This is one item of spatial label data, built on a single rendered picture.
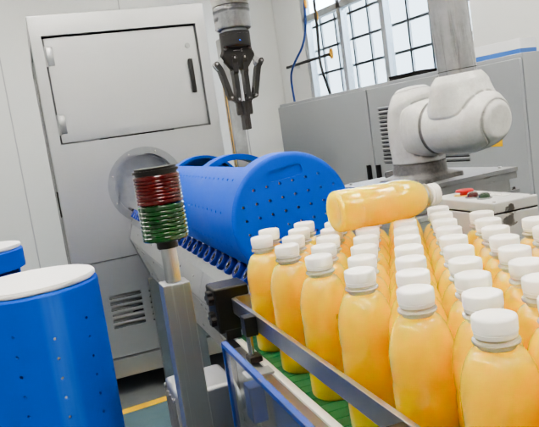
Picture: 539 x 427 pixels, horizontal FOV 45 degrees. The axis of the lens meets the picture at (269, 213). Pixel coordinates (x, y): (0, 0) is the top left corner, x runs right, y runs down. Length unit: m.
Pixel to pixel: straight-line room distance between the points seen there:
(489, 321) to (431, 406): 0.16
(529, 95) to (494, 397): 2.36
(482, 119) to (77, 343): 1.09
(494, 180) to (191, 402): 1.28
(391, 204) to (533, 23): 3.07
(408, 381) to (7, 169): 5.79
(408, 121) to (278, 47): 5.39
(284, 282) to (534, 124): 2.02
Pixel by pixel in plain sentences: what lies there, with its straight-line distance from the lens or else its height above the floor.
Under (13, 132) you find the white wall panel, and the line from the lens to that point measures 6.33.
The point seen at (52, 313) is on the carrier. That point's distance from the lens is 1.41.
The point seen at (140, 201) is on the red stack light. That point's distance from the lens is 0.88.
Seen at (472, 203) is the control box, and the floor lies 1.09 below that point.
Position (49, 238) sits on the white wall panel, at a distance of 6.38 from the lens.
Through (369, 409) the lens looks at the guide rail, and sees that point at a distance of 0.77.
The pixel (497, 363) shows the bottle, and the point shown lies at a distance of 0.59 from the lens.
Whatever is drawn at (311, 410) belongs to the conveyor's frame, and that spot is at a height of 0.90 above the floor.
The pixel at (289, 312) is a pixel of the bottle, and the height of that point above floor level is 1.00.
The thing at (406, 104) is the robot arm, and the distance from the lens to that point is 1.88.
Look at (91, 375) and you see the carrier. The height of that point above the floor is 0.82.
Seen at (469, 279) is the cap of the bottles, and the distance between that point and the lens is 0.72.
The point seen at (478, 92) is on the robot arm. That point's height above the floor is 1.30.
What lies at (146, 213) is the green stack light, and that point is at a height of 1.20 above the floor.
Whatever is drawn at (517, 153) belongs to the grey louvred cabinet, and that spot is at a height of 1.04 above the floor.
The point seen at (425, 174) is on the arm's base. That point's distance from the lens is 1.89.
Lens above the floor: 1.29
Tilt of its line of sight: 7 degrees down
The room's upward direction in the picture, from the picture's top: 8 degrees counter-clockwise
